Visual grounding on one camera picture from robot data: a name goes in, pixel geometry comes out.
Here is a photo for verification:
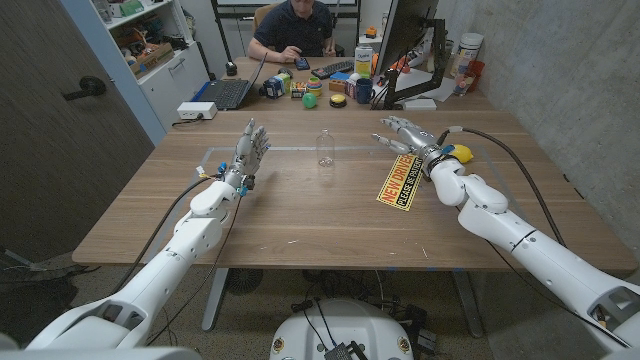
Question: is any white storage cabinet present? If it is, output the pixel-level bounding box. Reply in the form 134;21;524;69
58;0;211;146

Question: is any white cylindrical canister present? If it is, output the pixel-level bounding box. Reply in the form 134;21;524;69
449;32;485;79

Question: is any brown office chair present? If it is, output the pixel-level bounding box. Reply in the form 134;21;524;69
251;3;275;36

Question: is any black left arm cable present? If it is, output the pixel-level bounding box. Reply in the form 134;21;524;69
110;172;224;295

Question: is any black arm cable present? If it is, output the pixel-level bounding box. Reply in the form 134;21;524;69
435;125;568;248
110;172;224;295

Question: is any yellow new driver sticker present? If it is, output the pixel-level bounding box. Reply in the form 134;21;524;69
375;152;427;212

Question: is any black laptop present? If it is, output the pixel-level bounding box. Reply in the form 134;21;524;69
191;54;269;112

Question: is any black monitor stand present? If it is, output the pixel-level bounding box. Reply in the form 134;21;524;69
381;18;447;110

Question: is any white carton box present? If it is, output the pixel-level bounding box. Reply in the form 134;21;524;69
354;45;374;79

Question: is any black computer monitor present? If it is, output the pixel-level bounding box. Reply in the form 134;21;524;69
374;0;441;76

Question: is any red cup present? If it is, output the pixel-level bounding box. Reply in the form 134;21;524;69
465;59;486;93

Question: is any black door handle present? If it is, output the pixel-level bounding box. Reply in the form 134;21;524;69
61;75;107;102

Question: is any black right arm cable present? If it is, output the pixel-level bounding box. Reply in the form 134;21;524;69
435;125;568;248

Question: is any white flat box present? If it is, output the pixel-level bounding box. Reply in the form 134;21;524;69
402;97;438;111

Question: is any dark blue mug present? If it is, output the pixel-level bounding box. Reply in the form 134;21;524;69
355;78;376;105

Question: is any black keyboard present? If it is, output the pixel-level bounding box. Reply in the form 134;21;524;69
310;59;356;81

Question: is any clear plastic bottle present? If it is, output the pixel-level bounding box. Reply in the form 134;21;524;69
315;128;336;169

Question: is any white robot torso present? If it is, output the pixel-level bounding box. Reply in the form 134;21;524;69
268;298;416;360

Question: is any yellow toy lemon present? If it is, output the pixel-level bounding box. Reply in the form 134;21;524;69
450;144;475;165

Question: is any person in dark shirt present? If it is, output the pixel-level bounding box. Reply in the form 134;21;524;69
247;0;337;64

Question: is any white power box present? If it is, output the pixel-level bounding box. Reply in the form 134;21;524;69
176;101;219;121

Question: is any cardboard box on shelf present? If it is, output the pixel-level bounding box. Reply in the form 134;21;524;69
128;42;176;77

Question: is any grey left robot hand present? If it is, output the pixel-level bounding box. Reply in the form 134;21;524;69
223;117;272;191

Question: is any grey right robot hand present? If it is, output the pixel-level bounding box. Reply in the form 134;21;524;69
371;115;448;168

